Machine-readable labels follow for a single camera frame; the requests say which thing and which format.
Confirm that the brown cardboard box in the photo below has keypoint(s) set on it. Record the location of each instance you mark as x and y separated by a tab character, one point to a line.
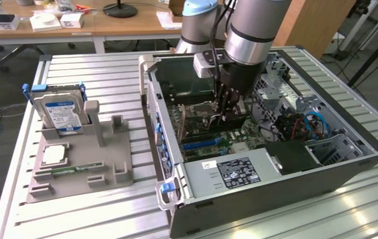
175	7

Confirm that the wooden desk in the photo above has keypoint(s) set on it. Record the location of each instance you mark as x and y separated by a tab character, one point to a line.
135	27

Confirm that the black chair base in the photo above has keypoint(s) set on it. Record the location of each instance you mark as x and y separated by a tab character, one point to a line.
19	53

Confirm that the metal drive cage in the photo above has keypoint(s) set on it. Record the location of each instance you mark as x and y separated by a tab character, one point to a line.
272	99

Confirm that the silver CPU chip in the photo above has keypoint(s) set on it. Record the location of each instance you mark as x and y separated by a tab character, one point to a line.
54	155

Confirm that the black slanted pole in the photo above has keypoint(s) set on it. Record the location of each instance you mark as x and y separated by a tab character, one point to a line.
375	56

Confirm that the wooden cabinet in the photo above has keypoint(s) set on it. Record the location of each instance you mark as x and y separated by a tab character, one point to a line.
314	25

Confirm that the hard disk with blue caddy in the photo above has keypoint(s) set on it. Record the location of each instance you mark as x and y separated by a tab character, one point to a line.
59	112

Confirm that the green loose RAM stick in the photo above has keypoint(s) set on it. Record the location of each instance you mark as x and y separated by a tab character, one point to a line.
73	170

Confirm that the black lamp base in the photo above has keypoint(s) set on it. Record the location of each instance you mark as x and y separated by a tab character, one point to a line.
121	12

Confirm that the green graphics card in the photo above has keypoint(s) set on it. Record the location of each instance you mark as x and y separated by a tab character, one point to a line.
202	124

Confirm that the black open PC case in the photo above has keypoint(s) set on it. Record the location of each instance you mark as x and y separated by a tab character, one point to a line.
276	199

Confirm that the white box round dish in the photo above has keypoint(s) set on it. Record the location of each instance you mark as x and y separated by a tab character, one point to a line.
46	23

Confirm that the metal disk bay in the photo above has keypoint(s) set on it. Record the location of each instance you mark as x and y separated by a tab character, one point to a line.
334	152

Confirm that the CPU socket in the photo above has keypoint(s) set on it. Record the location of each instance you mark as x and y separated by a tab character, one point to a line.
198	108

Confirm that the grey power supply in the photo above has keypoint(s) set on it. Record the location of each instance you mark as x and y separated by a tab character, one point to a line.
205	181

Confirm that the white box dark lid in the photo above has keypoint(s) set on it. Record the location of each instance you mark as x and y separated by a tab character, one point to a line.
6	25

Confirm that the black RAM slot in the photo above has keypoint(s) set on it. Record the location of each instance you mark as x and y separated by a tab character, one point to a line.
189	98

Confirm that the blue expansion slot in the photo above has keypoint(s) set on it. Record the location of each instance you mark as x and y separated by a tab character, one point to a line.
201	145

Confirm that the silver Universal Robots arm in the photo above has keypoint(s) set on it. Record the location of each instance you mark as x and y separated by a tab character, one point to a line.
252	25

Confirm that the white table frame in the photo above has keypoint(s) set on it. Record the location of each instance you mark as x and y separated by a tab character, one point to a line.
348	39

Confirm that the grey parts rack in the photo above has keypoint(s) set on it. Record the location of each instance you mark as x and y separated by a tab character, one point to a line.
82	154

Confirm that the blue case latch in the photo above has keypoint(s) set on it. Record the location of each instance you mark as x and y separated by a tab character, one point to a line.
166	188

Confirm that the green motherboard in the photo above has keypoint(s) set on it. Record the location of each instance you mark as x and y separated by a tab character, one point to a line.
242	144

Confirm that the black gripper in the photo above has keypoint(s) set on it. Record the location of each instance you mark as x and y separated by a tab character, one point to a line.
238	74

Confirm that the small white box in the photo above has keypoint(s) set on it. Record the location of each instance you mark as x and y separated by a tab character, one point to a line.
71	22

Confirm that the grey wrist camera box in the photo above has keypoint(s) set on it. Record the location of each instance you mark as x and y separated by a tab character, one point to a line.
204	67

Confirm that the stack of papers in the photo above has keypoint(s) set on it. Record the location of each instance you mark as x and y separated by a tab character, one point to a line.
169	23

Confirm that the black power adapter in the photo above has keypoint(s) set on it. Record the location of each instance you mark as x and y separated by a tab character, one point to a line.
341	56

